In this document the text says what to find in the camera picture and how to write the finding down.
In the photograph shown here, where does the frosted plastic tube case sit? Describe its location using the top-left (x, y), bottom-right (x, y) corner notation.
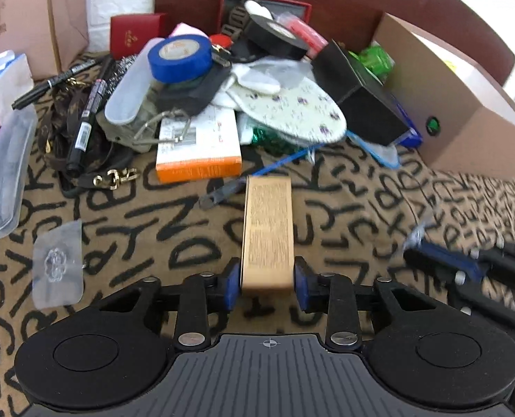
top-left (105, 38), bottom-right (163, 126)

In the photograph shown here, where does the orange white box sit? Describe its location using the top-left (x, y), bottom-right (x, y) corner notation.
top-left (156, 105), bottom-right (242, 183)

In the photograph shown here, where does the green plastic toy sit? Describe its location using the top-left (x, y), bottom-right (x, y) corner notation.
top-left (349, 42), bottom-right (395, 83)

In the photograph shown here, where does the small red jewelry box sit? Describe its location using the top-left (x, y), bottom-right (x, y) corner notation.
top-left (109, 13), bottom-right (168, 60)

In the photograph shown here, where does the dark red headboard panel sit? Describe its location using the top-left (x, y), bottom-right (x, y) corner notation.
top-left (153, 0), bottom-right (515, 87)

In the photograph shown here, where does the blue medicine box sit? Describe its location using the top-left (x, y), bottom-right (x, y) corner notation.
top-left (392, 96), bottom-right (423, 149)

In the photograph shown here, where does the letter pattern table cloth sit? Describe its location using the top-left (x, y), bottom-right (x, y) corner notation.
top-left (0, 141), bottom-right (515, 416)

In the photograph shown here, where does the gold rectangular box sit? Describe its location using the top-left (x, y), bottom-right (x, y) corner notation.
top-left (240, 176), bottom-right (295, 294)

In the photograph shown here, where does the black electrical tape roll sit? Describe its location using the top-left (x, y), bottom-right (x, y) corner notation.
top-left (243, 15), bottom-right (309, 60)

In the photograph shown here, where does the brown cardboard storage box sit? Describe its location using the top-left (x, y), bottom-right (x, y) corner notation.
top-left (373, 14), bottom-right (515, 180)

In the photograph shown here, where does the clear plastic case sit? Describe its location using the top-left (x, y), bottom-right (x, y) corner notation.
top-left (0, 105), bottom-right (38, 239)

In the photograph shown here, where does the brown paper shopping bag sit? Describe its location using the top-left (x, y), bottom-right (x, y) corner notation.
top-left (0, 0), bottom-right (89, 80)

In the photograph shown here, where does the blue tape roll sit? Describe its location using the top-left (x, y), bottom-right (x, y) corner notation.
top-left (148, 34), bottom-right (213, 84)

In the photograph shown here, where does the black marker pen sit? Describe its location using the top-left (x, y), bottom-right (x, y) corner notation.
top-left (11, 55), bottom-right (115, 110)

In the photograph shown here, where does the red open gift box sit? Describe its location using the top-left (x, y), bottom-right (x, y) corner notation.
top-left (217, 0), bottom-right (312, 39)

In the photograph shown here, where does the brown monogram strap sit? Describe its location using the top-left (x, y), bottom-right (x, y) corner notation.
top-left (35, 77), bottom-right (142, 199)

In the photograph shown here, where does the black marker with barcode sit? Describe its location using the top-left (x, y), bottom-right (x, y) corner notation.
top-left (66, 67), bottom-right (113, 178)

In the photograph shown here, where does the clear adhesive hook pad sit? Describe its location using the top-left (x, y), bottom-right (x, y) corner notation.
top-left (32, 220), bottom-right (84, 310)

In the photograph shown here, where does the floral white insole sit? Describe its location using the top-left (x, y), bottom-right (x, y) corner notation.
top-left (226, 78), bottom-right (347, 144)

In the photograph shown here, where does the black product box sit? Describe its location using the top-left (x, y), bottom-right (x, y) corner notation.
top-left (311, 41), bottom-right (410, 146)

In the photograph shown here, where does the pink plastic item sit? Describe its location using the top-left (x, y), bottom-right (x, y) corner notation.
top-left (169, 23), bottom-right (208, 38)

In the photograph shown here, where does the blue tissue pack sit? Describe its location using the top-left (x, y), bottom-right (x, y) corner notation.
top-left (0, 50), bottom-right (34, 126)

